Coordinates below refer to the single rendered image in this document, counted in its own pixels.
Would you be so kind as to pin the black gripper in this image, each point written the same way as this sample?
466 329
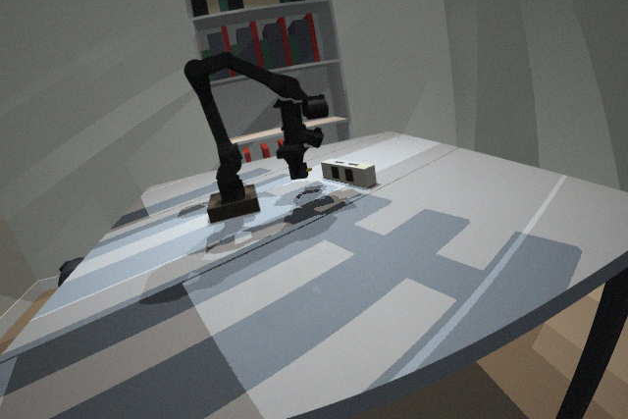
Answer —
291 151

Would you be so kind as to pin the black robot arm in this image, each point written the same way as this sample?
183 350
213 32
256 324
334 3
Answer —
312 107

